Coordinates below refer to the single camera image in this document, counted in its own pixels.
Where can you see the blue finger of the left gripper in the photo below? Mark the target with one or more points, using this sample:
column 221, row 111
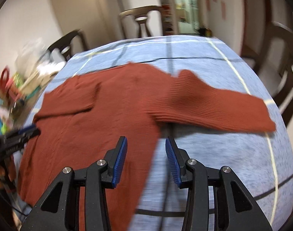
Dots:
column 25, row 129
column 27, row 136

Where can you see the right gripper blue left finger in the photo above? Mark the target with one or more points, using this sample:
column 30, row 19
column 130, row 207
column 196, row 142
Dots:
column 59, row 206

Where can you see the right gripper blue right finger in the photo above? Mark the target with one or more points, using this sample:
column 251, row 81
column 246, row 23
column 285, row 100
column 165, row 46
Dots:
column 234, row 206

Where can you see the rust red knit sweater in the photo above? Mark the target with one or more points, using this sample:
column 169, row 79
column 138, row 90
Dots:
column 84, row 117

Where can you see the green toy figure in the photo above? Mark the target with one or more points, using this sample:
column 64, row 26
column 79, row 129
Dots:
column 4, row 129

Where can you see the cream woven plastic basket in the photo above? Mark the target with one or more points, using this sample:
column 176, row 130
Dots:
column 34, row 81

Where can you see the red gift bag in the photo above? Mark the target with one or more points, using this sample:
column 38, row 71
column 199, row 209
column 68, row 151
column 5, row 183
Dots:
column 4, row 78

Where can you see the blue checked table cloth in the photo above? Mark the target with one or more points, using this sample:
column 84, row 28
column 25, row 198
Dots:
column 263, row 162

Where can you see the white tissue box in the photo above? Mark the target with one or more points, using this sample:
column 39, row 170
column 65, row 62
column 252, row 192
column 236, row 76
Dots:
column 50, row 68

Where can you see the white plastic bag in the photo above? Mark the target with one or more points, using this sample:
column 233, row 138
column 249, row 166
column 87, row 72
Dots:
column 29, row 56

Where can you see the dark wooden chair left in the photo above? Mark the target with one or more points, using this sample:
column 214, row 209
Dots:
column 64, row 44

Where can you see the dark wooden chair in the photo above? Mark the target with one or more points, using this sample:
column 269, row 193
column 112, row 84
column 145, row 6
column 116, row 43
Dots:
column 64, row 44
column 141, row 17
column 277, row 31

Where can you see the dark wooden chair right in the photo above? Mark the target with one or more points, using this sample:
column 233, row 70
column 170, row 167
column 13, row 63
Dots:
column 277, row 31

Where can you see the dark wooden chair middle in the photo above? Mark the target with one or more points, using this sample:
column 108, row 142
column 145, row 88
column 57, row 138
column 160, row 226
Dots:
column 141, row 17

